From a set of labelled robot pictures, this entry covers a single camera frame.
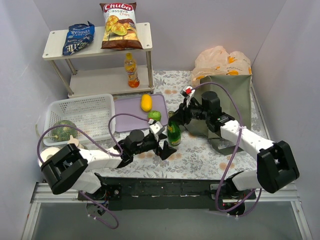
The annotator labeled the cassava chips bag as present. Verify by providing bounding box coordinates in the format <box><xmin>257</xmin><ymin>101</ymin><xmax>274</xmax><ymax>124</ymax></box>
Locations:
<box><xmin>99</xmin><ymin>2</ymin><xmax>143</xmax><ymax>50</ymax></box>

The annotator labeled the green melon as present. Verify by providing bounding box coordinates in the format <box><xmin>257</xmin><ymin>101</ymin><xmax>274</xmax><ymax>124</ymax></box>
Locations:
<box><xmin>51</xmin><ymin>120</ymin><xmax>78</xmax><ymax>142</ymax></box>

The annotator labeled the blue snack packet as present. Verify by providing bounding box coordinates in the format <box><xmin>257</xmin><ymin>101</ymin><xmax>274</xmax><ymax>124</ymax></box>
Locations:
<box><xmin>62</xmin><ymin>21</ymin><xmax>95</xmax><ymax>56</ymax></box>

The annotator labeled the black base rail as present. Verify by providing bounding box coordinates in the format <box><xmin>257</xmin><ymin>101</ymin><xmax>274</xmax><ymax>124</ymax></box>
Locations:
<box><xmin>77</xmin><ymin>177</ymin><xmax>256</xmax><ymax>211</ymax></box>

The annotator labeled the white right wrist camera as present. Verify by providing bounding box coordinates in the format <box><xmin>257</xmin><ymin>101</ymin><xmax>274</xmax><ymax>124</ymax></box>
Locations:
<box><xmin>180</xmin><ymin>86</ymin><xmax>196</xmax><ymax>107</ymax></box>

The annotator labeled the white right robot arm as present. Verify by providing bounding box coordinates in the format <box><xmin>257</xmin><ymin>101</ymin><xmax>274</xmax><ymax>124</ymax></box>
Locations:
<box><xmin>169</xmin><ymin>86</ymin><xmax>300</xmax><ymax>199</ymax></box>

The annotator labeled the yellow mango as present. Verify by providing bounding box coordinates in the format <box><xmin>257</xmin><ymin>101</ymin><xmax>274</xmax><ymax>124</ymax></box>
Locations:
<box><xmin>140</xmin><ymin>94</ymin><xmax>153</xmax><ymax>112</ymax></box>

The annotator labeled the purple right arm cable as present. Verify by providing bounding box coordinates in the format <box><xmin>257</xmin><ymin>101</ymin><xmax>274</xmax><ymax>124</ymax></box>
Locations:
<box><xmin>192</xmin><ymin>82</ymin><xmax>263</xmax><ymax>219</ymax></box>

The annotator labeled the green glass bottle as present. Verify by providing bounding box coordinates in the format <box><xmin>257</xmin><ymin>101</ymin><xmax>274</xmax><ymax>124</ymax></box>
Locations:
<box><xmin>167</xmin><ymin>111</ymin><xmax>181</xmax><ymax>146</ymax></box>

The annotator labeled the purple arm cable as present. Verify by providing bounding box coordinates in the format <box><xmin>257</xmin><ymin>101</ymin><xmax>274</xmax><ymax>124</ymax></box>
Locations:
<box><xmin>192</xmin><ymin>82</ymin><xmax>263</xmax><ymax>219</ymax></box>
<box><xmin>36</xmin><ymin>113</ymin><xmax>155</xmax><ymax>230</ymax></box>

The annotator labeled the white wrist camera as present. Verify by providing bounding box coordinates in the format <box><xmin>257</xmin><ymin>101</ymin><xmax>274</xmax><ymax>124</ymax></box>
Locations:
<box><xmin>148</xmin><ymin>118</ymin><xmax>165</xmax><ymax>141</ymax></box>
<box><xmin>180</xmin><ymin>86</ymin><xmax>196</xmax><ymax>107</ymax></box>

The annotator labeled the orange juice bottle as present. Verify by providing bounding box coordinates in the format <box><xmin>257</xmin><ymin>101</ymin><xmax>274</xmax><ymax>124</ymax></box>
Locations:
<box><xmin>124</xmin><ymin>53</ymin><xmax>140</xmax><ymax>88</ymax></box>

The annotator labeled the white paper towel roll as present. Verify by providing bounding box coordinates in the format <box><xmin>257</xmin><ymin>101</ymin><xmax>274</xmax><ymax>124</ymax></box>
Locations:
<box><xmin>37</xmin><ymin>146</ymin><xmax>60</xmax><ymax>167</ymax></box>

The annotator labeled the beige capped bottle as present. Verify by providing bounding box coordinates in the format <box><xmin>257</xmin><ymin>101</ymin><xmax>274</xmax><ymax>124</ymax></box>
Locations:
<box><xmin>67</xmin><ymin>135</ymin><xmax>88</xmax><ymax>150</ymax></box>

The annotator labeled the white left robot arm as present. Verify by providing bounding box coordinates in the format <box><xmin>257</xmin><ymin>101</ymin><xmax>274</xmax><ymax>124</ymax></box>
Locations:
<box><xmin>38</xmin><ymin>129</ymin><xmax>177</xmax><ymax>200</ymax></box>

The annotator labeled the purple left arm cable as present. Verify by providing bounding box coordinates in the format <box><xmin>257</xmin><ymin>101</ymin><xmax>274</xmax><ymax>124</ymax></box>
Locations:
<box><xmin>36</xmin><ymin>113</ymin><xmax>155</xmax><ymax>230</ymax></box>

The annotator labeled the white two-tier shelf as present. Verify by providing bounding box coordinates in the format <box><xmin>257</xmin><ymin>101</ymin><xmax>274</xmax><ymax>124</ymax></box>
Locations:
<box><xmin>42</xmin><ymin>22</ymin><xmax>155</xmax><ymax>98</ymax></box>

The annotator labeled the purple plastic tray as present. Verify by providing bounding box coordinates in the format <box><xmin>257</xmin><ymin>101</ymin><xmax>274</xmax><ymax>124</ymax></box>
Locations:
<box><xmin>114</xmin><ymin>93</ymin><xmax>170</xmax><ymax>133</ymax></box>

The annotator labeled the green canvas tote bag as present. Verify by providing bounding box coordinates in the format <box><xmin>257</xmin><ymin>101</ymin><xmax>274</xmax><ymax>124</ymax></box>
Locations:
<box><xmin>185</xmin><ymin>75</ymin><xmax>252</xmax><ymax>156</ymax></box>

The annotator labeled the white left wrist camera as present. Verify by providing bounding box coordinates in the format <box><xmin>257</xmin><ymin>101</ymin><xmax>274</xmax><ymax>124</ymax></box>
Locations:
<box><xmin>148</xmin><ymin>118</ymin><xmax>165</xmax><ymax>141</ymax></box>

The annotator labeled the floral patterned table mat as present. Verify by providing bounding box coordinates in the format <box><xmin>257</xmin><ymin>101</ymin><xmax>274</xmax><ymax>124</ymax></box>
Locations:
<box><xmin>91</xmin><ymin>70</ymin><xmax>269</xmax><ymax>180</ymax></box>

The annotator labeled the aluminium frame rail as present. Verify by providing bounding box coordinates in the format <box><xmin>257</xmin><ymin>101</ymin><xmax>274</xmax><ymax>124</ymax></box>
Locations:
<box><xmin>21</xmin><ymin>182</ymin><xmax>83</xmax><ymax>240</ymax></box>

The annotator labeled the orange plastic grocery bag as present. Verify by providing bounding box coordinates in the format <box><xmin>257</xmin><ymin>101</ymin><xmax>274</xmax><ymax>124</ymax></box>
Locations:
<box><xmin>190</xmin><ymin>46</ymin><xmax>252</xmax><ymax>87</ymax></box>

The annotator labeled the white perforated plastic basket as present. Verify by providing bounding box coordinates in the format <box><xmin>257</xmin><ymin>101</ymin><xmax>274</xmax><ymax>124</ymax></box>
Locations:
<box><xmin>44</xmin><ymin>93</ymin><xmax>116</xmax><ymax>141</ymax></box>

